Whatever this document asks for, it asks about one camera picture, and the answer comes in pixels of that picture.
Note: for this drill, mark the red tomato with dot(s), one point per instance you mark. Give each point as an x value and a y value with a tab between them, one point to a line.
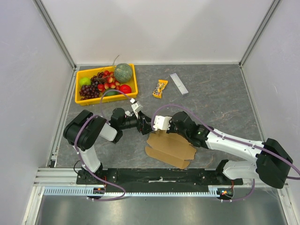
126	89

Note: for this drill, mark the red cherry bunch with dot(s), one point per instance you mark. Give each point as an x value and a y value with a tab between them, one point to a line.
104	81

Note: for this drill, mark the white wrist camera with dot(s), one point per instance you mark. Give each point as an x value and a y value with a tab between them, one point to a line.
161	123
136	106

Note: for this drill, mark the dark purple grape bunch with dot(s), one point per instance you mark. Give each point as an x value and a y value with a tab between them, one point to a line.
89	92

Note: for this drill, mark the green apple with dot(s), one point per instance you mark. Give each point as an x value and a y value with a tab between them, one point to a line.
84	81

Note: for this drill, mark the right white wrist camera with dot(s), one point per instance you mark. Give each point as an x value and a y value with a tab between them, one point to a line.
161	123

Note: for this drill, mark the white tape strip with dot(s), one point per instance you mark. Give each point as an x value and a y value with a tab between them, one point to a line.
161	180

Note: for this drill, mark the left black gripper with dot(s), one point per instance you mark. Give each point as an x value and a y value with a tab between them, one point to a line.
146	127

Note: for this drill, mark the green netted melon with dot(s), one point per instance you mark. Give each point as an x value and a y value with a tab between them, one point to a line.
123	72

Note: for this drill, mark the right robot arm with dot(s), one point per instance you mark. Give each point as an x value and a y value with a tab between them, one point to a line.
267	161

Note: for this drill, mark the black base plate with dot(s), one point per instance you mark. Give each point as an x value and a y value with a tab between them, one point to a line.
193	179

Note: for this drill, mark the yellow plastic bin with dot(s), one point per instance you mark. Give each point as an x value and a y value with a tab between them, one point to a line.
90	73

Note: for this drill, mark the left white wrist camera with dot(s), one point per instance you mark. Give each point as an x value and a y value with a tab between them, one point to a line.
136	106

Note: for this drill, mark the cardboard box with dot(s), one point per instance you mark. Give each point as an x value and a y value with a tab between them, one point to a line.
170	148

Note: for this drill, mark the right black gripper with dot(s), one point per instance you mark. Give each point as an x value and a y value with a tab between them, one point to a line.
173	127

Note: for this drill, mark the yellow candy bag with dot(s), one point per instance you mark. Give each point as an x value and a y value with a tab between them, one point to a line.
157	93

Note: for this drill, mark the clear plastic stick box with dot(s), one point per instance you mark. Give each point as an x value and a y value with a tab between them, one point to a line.
179	84

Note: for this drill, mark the grey slotted cable duct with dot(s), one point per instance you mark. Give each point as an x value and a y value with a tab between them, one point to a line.
93	191

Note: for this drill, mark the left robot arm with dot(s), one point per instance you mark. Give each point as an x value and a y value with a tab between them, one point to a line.
83	131

